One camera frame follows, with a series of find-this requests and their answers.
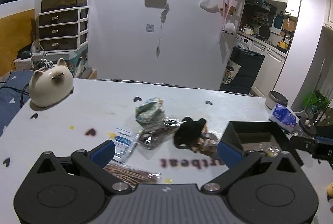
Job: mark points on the cardboard box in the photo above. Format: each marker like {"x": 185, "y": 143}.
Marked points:
{"x": 91, "y": 73}

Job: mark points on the glass jar with black lid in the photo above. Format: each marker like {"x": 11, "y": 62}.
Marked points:
{"x": 307, "y": 128}

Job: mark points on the blue bedding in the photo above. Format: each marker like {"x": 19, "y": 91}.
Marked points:
{"x": 10, "y": 99}

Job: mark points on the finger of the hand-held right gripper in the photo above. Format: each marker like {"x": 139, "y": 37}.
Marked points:
{"x": 301, "y": 144}

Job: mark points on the green plastic bag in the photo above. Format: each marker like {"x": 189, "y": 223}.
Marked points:
{"x": 316, "y": 100}

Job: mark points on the white drawer unit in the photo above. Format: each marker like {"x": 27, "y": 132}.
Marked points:
{"x": 58, "y": 28}

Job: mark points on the white washing machine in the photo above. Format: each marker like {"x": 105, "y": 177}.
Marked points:
{"x": 243, "y": 43}

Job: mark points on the white kitchen cabinets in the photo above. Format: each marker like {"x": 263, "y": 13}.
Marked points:
{"x": 270, "y": 65}
{"x": 294, "y": 1}

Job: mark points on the square wall hook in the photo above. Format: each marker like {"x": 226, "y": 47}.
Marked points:
{"x": 150, "y": 28}

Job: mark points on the blue tissue pack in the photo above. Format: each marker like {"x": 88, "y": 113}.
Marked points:
{"x": 282, "y": 116}

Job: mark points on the cartoon tote bag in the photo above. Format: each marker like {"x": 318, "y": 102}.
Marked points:
{"x": 231, "y": 74}

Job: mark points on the small clear packet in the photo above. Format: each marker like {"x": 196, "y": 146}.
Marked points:
{"x": 270, "y": 151}

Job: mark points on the metal canister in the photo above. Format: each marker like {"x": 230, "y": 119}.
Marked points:
{"x": 277, "y": 99}

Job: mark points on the yellow plush toy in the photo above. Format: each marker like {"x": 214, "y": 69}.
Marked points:
{"x": 330, "y": 191}

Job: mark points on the white upper kitchen cabinets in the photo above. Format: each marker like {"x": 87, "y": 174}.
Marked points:
{"x": 294, "y": 1}

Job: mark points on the cat-shaped ceramic lamp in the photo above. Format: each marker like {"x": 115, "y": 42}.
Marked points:
{"x": 50, "y": 83}

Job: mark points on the black pan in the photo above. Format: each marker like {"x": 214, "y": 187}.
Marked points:
{"x": 264, "y": 31}

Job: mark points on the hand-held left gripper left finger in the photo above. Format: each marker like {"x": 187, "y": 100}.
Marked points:
{"x": 104, "y": 153}

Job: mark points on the teal printed cabinet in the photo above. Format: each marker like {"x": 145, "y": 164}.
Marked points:
{"x": 76, "y": 62}

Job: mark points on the yellow pot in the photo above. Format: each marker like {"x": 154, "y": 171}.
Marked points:
{"x": 283, "y": 44}

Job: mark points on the white lower kitchen cabinets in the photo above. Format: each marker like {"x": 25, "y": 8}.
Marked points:
{"x": 270, "y": 65}

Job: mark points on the range hood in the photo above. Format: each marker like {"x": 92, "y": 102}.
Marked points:
{"x": 261, "y": 5}

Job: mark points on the white pot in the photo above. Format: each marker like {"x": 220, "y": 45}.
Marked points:
{"x": 248, "y": 30}

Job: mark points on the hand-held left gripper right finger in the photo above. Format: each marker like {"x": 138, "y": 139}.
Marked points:
{"x": 229, "y": 155}

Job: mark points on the brown rubber band packet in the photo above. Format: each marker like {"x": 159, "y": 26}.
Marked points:
{"x": 132, "y": 174}

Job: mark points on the pink ribbon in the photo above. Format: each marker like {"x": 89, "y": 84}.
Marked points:
{"x": 226, "y": 9}

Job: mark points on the white hanging bag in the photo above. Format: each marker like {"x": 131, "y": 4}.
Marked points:
{"x": 209, "y": 2}

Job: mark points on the white plush sheep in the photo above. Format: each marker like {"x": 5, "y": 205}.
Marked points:
{"x": 228, "y": 29}

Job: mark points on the blue white packet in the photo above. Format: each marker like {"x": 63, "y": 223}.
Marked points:
{"x": 124, "y": 144}

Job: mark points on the black storage box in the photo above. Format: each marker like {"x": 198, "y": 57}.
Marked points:
{"x": 256, "y": 136}

